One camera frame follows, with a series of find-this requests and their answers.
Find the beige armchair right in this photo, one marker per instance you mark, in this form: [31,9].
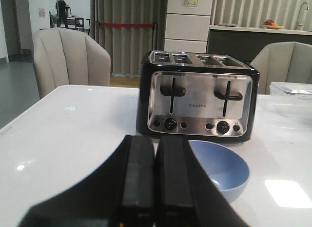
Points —
[289,62]

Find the beige armchair left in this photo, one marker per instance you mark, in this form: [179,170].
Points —
[63,56]

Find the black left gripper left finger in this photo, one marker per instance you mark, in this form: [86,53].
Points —
[119,193]

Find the red barrier tape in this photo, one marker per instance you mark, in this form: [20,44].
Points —
[126,25]

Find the white cabinet column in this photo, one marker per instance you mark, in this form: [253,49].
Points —
[187,25]

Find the person in dark clothes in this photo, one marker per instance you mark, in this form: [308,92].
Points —
[61,7]

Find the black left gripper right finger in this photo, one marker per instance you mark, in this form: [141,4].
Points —
[185,195]

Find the blue bowl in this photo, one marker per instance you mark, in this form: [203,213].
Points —
[227,170]

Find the black and steel toaster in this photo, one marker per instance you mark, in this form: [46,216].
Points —
[199,96]

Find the chrome kitchen faucet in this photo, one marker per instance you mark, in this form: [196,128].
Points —
[304,8]

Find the dark kitchen counter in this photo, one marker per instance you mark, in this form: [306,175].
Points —
[244,43]

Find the clear plastic storage container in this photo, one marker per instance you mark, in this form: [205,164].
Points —
[292,101]

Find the beige armchair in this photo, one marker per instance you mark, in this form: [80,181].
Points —
[289,62]
[63,56]

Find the fruit bowl on counter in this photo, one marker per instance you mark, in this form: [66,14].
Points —
[270,24]

